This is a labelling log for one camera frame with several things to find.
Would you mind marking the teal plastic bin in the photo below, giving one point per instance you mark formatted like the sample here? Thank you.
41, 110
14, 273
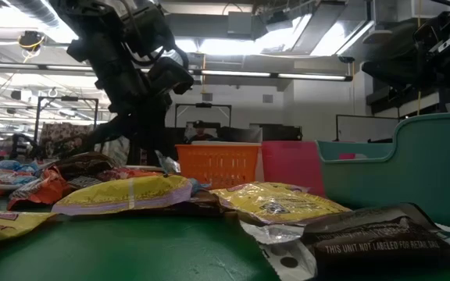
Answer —
404, 175

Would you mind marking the green table mat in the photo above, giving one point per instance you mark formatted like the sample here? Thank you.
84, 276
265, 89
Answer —
131, 250

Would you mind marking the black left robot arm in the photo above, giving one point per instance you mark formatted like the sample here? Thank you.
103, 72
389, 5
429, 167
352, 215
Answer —
104, 23

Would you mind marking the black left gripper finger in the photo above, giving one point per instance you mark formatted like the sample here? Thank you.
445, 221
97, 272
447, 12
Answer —
111, 130
148, 132

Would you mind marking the long ceiling light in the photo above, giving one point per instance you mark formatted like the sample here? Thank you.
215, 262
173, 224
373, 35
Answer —
272, 74
53, 67

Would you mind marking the black box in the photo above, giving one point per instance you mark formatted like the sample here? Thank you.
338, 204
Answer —
279, 132

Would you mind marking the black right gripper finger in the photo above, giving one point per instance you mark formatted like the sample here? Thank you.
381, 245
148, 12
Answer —
404, 76
416, 43

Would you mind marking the orange plastic basket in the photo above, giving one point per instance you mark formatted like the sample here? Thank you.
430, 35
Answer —
217, 164

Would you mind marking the yellow candy packet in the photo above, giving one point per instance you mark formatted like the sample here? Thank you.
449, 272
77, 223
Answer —
123, 193
279, 203
2, 226

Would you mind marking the blue lollipop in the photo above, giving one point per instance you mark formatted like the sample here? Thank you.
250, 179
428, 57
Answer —
23, 180
14, 166
198, 185

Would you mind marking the black metal stand frame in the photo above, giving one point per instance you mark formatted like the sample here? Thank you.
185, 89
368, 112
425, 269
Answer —
203, 105
365, 116
68, 98

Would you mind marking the white cloth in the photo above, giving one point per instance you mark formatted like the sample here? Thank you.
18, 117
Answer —
109, 150

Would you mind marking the silver ceiling duct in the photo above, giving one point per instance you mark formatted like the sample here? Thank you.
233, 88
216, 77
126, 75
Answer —
26, 8

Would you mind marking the red plastic bin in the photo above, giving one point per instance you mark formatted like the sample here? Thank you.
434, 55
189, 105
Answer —
291, 168

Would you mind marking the patterned cloth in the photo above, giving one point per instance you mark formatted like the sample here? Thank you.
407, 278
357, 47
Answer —
61, 134

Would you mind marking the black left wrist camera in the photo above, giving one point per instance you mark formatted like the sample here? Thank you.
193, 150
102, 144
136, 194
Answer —
170, 76

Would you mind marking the person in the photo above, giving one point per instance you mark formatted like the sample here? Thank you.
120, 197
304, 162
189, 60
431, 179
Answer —
199, 132

